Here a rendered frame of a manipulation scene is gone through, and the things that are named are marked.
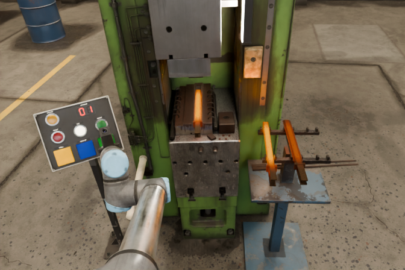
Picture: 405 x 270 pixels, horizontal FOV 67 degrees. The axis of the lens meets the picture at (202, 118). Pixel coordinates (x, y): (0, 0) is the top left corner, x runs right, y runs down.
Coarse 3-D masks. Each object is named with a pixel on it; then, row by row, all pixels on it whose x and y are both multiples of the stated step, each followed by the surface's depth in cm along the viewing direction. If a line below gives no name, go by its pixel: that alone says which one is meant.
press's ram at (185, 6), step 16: (160, 0) 125; (176, 0) 125; (192, 0) 125; (208, 0) 125; (224, 0) 144; (160, 16) 129; (176, 16) 129; (192, 16) 129; (208, 16) 129; (160, 32) 133; (176, 32) 133; (192, 32) 133; (208, 32) 133; (160, 48) 137; (176, 48) 137; (192, 48) 137; (208, 48) 137
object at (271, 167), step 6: (264, 126) 162; (264, 132) 158; (264, 138) 157; (270, 138) 154; (270, 144) 150; (270, 150) 146; (270, 156) 143; (270, 162) 140; (270, 168) 135; (276, 168) 137; (270, 174) 133; (276, 174) 132; (270, 180) 135
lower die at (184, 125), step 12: (192, 84) 196; (204, 84) 195; (192, 96) 184; (204, 96) 183; (180, 108) 176; (192, 108) 174; (204, 108) 173; (180, 120) 167; (192, 120) 165; (204, 120) 164; (180, 132) 166; (192, 132) 166; (204, 132) 166
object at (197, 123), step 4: (196, 92) 184; (200, 92) 184; (196, 96) 181; (200, 96) 180; (196, 100) 178; (200, 100) 177; (196, 104) 174; (200, 104) 174; (196, 108) 171; (200, 108) 170; (196, 112) 168; (200, 112) 168; (196, 116) 165; (200, 116) 164; (196, 120) 162; (200, 120) 162; (196, 124) 158; (200, 124) 161; (196, 128) 155; (200, 128) 159; (196, 132) 153; (200, 132) 157; (196, 136) 154; (200, 136) 154
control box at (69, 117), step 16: (48, 112) 140; (64, 112) 143; (96, 112) 147; (112, 112) 150; (48, 128) 141; (64, 128) 143; (96, 128) 148; (112, 128) 150; (48, 144) 141; (64, 144) 143; (96, 144) 148; (48, 160) 141; (80, 160) 146
